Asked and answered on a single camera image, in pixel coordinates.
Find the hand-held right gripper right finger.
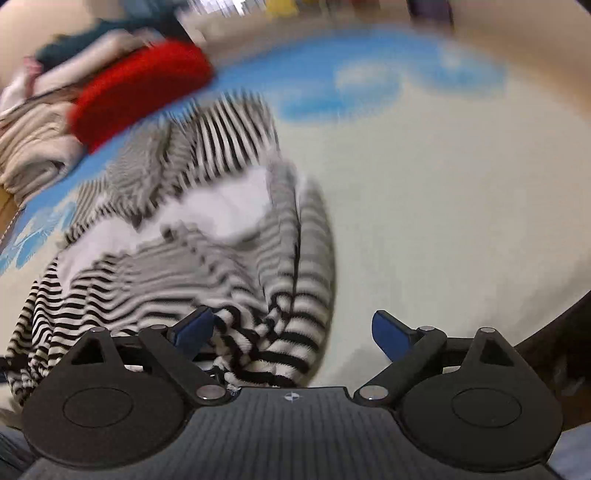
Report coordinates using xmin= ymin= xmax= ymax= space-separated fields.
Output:
xmin=355 ymin=310 xmax=526 ymax=407

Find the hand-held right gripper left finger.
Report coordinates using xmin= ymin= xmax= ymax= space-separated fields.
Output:
xmin=60 ymin=305 xmax=229 ymax=407

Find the black white striped small garment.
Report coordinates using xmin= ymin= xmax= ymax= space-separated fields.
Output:
xmin=0 ymin=90 xmax=338 ymax=408

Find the beige cloth pile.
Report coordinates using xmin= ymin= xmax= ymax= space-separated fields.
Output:
xmin=0 ymin=32 xmax=155 ymax=205

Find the red folded cloth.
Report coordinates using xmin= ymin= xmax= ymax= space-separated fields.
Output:
xmin=67 ymin=39 xmax=216 ymax=154

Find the blue cloud print blanket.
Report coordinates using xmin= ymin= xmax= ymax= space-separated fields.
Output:
xmin=0 ymin=25 xmax=591 ymax=393

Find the teal cloth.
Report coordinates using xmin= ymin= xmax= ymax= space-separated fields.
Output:
xmin=34 ymin=0 xmax=195 ymax=70

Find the purple object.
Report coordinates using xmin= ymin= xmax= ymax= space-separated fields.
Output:
xmin=409 ymin=0 xmax=456 ymax=34

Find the yellow plush toy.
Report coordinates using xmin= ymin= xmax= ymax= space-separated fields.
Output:
xmin=265 ymin=0 xmax=302 ymax=19

